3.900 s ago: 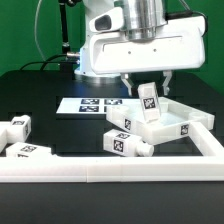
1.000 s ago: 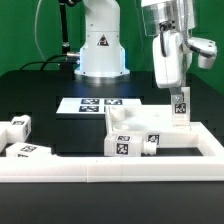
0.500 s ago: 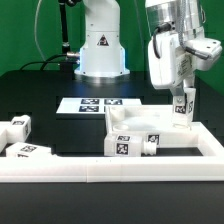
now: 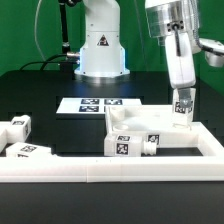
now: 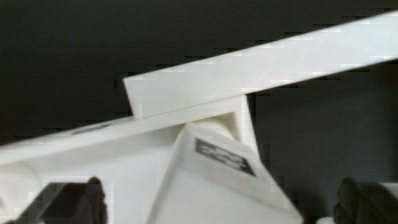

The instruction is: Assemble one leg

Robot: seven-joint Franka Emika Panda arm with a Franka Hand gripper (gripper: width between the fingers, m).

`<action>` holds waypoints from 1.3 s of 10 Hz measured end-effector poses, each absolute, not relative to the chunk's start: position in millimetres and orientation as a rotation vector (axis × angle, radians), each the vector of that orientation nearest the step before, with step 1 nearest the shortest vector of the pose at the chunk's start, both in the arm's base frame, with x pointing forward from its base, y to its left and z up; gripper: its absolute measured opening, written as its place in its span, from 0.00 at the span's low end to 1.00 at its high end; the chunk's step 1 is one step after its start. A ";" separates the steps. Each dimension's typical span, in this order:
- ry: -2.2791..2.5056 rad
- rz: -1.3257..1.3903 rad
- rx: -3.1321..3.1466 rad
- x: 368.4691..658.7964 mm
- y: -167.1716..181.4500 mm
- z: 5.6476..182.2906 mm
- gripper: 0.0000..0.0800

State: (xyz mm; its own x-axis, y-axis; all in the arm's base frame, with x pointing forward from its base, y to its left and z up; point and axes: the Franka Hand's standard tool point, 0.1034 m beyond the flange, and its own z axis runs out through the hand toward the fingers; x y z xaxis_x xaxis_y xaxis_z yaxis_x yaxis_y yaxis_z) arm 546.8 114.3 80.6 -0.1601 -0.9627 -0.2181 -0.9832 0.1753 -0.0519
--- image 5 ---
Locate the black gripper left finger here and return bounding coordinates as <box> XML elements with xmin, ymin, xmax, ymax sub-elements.
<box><xmin>15</xmin><ymin>177</ymin><xmax>106</xmax><ymax>224</ymax></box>

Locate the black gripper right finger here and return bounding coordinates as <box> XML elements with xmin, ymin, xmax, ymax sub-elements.
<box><xmin>333</xmin><ymin>178</ymin><xmax>398</xmax><ymax>224</ymax></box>

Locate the white square tabletop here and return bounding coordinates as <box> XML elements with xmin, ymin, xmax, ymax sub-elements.
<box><xmin>0</xmin><ymin>96</ymin><xmax>255</xmax><ymax>224</ymax></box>

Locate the white table leg with tag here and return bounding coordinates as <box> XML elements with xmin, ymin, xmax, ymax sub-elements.
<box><xmin>147</xmin><ymin>123</ymin><xmax>303</xmax><ymax>224</ymax></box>

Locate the white U-shaped fence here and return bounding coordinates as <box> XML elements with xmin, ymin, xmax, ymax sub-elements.
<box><xmin>124</xmin><ymin>10</ymin><xmax>398</xmax><ymax>118</ymax></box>

